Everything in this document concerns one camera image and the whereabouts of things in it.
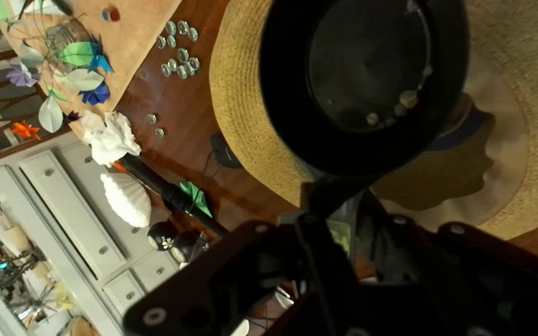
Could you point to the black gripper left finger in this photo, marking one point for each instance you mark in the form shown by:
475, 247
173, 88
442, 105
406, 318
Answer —
232, 281

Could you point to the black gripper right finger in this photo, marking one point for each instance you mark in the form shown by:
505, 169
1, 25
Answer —
468, 286

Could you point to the black measuring cup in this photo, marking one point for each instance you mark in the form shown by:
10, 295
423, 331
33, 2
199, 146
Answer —
356, 75

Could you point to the small shiny glass cup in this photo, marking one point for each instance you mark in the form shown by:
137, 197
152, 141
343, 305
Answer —
173, 241

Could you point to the green origami crane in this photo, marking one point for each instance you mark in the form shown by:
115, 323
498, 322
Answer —
195, 197

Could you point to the long black rod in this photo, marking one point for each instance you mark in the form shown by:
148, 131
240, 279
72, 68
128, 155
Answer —
158, 183

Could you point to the clear glass bead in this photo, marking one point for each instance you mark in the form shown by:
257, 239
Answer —
161, 42
195, 62
160, 133
193, 32
184, 55
152, 118
173, 64
184, 27
171, 29
182, 71

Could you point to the wooden bowl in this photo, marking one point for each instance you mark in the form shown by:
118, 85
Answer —
244, 113

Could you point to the white glass-door cabinet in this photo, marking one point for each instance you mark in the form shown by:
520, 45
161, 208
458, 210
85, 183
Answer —
70, 211

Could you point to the white crumpled cloth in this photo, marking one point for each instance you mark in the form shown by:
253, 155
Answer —
109, 139

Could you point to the dark blue origami flower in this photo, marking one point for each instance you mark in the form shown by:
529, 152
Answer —
96, 94

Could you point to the white paper leaf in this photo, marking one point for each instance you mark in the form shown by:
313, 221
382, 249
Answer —
83, 79
49, 114

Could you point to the small blue origami piece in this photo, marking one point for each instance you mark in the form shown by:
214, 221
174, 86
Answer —
102, 62

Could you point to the orange origami piece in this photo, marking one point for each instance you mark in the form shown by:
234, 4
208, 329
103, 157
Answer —
25, 129

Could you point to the green origami leaf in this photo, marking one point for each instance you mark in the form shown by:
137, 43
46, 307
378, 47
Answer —
79, 55

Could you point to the orange glass bead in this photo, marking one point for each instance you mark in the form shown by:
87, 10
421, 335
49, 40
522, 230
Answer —
113, 12

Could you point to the purple origami flower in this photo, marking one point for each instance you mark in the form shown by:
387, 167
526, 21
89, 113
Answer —
19, 75

